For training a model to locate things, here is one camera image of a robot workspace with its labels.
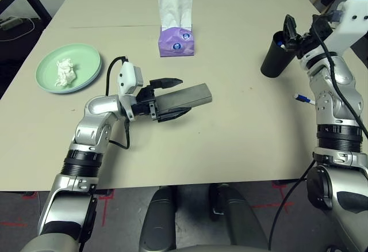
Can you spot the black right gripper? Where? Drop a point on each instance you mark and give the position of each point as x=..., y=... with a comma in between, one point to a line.
x=313, y=42

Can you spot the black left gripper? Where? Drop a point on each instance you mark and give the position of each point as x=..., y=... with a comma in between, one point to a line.
x=145, y=105

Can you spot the grey glasses case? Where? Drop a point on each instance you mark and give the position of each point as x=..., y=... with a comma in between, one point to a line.
x=184, y=96

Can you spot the green plate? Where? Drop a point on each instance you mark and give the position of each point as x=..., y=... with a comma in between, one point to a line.
x=86, y=59

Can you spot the white tissue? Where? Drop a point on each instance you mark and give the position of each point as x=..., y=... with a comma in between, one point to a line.
x=66, y=73

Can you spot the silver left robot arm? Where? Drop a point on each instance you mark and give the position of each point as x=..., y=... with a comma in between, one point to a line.
x=83, y=160

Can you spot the black cup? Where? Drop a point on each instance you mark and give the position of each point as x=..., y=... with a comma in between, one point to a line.
x=273, y=65

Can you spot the purple tissue pack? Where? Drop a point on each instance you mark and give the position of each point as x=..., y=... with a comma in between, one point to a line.
x=175, y=46

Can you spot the grey robot left leg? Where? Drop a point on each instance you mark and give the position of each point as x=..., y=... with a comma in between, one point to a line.
x=158, y=220

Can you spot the grey robot leg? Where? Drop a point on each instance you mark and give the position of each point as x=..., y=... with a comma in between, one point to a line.
x=238, y=220
x=158, y=220

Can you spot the grey robot right leg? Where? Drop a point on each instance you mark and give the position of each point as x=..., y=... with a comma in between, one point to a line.
x=238, y=220

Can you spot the grey power strip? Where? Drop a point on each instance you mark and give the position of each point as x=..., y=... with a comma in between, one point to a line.
x=11, y=22

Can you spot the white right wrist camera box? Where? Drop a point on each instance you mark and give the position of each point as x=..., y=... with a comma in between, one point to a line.
x=350, y=27

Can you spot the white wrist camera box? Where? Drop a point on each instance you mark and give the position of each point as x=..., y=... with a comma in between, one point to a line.
x=128, y=76
x=350, y=27

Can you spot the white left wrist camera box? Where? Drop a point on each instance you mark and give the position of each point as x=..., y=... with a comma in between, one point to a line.
x=128, y=76

